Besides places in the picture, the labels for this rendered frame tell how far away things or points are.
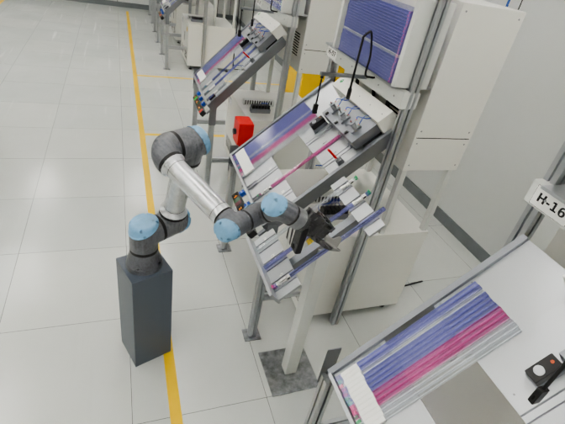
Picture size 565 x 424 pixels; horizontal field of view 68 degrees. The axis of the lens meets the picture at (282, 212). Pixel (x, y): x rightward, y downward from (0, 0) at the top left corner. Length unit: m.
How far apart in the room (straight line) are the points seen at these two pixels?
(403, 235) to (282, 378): 0.97
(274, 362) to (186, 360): 0.44
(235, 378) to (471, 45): 1.81
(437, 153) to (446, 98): 0.27
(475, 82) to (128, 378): 2.04
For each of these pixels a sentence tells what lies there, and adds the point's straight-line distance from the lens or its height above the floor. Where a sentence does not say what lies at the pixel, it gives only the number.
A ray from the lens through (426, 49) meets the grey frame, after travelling 1.77.
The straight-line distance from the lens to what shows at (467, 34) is 1.92.
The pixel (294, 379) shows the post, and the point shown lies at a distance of 2.23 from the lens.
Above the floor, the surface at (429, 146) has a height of 1.13.
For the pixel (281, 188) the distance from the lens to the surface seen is 1.99.
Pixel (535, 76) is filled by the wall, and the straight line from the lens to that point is 3.30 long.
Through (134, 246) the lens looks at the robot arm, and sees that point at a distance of 1.78.
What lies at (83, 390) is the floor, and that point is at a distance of 2.21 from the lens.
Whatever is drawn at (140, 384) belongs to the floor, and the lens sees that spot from 2.18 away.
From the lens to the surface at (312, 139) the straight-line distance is 2.12.
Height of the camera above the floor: 1.81
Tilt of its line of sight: 33 degrees down
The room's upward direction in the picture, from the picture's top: 11 degrees clockwise
